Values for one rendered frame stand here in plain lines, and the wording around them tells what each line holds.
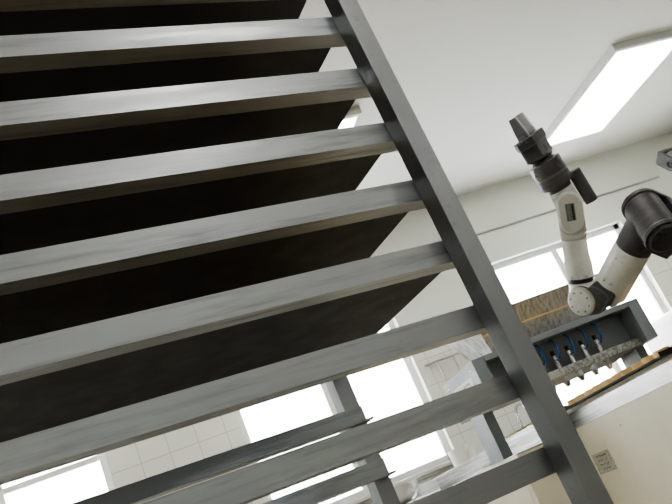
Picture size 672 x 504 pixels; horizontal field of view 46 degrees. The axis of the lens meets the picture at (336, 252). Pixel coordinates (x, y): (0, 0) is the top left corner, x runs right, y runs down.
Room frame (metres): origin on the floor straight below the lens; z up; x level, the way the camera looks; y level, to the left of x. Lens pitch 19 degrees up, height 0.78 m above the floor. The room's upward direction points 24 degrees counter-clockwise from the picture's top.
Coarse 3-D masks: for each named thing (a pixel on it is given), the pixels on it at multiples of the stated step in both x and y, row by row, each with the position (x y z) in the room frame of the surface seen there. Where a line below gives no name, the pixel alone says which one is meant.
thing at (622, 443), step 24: (624, 408) 2.44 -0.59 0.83; (648, 408) 2.34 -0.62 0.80; (600, 432) 2.61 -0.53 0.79; (624, 432) 2.50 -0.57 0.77; (648, 432) 2.39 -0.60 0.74; (600, 456) 2.67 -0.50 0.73; (624, 456) 2.56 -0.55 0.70; (648, 456) 2.45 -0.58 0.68; (624, 480) 2.62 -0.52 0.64; (648, 480) 2.50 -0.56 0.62
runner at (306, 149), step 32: (352, 128) 0.92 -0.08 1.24; (384, 128) 0.94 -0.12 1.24; (128, 160) 0.77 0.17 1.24; (160, 160) 0.79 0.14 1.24; (192, 160) 0.81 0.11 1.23; (224, 160) 0.82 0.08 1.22; (256, 160) 0.84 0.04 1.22; (288, 160) 0.87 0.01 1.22; (320, 160) 0.91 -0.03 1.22; (0, 192) 0.70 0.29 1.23; (32, 192) 0.71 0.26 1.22; (64, 192) 0.73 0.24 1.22; (96, 192) 0.76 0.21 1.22; (128, 192) 0.79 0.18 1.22
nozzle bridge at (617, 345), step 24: (624, 312) 3.02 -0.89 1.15; (552, 336) 2.88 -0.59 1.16; (576, 336) 2.99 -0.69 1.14; (624, 336) 3.05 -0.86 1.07; (648, 336) 2.98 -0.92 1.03; (480, 360) 2.77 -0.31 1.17; (576, 360) 2.98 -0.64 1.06; (600, 360) 2.95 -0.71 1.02; (624, 360) 3.18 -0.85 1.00; (456, 384) 2.95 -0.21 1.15; (480, 432) 2.94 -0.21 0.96; (504, 456) 2.86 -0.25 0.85
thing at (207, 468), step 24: (360, 408) 1.32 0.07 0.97; (288, 432) 1.25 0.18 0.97; (312, 432) 1.27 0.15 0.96; (336, 432) 1.27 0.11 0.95; (216, 456) 1.19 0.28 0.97; (240, 456) 1.20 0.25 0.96; (264, 456) 1.20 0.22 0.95; (144, 480) 1.13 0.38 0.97; (168, 480) 1.15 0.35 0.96; (192, 480) 1.14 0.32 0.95
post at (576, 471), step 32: (352, 0) 0.93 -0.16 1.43; (352, 32) 0.92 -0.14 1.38; (384, 64) 0.93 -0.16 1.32; (384, 96) 0.92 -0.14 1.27; (416, 128) 0.93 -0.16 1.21; (416, 160) 0.92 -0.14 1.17; (448, 192) 0.93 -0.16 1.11; (448, 224) 0.92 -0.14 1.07; (480, 256) 0.93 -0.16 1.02; (480, 288) 0.92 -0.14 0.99; (512, 320) 0.93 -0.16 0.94; (512, 352) 0.92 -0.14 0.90; (544, 384) 0.93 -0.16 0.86; (544, 416) 0.92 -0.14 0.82; (544, 448) 0.94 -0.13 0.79; (576, 448) 0.93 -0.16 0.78; (576, 480) 0.92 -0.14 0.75
